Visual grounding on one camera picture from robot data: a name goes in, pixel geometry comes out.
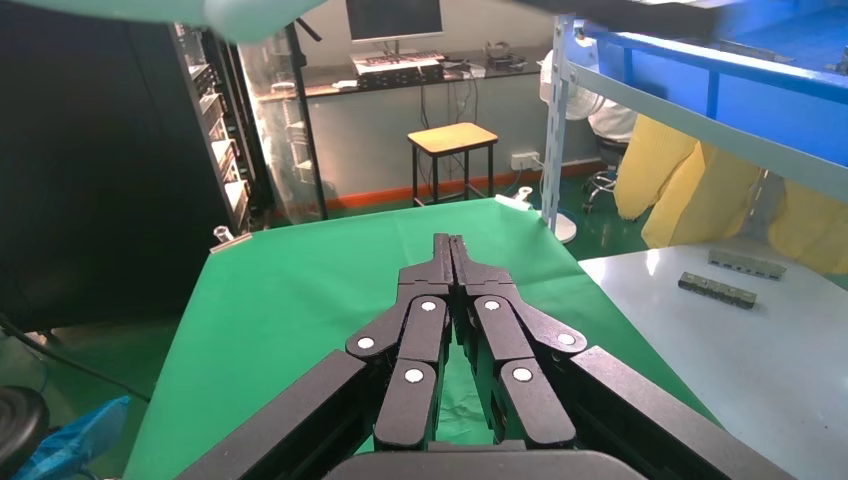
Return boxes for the blue plastic bin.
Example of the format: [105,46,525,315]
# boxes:
[582,19,848,170]

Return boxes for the wooden top black stool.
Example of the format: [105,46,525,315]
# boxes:
[405,121,500,208]

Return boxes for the black computer monitor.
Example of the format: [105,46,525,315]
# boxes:
[344,0,445,56]

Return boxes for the yellow fabric cover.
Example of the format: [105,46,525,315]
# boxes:
[614,113,848,276]

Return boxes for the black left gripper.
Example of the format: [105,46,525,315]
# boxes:
[510,0,737,40]

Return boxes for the computer keyboard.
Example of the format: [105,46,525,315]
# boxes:
[349,49,447,68]

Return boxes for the dark top desk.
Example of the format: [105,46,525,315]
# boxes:
[254,44,551,104]

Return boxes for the black equipment rack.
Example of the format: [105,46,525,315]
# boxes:
[168,23,276,233]

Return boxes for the light grey slotted metal part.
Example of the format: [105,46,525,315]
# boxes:
[707,248,790,283]

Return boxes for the white perforated shelf upright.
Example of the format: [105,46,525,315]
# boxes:
[541,13,579,245]

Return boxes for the black equipment box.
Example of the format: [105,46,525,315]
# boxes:
[356,62,446,91]

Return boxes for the black stand pole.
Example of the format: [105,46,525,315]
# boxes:
[288,19,329,221]

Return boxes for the dark grey segmented metal part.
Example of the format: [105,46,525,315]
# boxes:
[677,271,759,311]

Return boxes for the person in white shirt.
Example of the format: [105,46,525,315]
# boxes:
[588,99,641,144]

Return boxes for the grey metal shelf board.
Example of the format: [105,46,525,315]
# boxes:
[569,62,848,203]

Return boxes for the black cable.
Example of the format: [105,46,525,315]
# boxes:
[0,316,152,404]

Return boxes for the green table cloth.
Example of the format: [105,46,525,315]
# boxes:
[122,198,723,480]

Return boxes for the silver binder clip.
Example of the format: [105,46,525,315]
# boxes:
[209,225,255,254]
[495,186,535,213]

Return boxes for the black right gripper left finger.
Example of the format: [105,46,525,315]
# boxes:
[175,233,455,480]

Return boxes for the black desk gadget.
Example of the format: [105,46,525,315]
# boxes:
[483,40,529,73]

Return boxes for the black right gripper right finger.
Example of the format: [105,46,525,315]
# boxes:
[450,235,796,480]

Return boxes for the blue plastic bag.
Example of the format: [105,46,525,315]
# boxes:
[13,395,132,480]

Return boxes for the black curtain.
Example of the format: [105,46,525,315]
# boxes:
[0,0,233,333]

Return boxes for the black office chair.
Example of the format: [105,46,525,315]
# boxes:
[581,135,631,215]

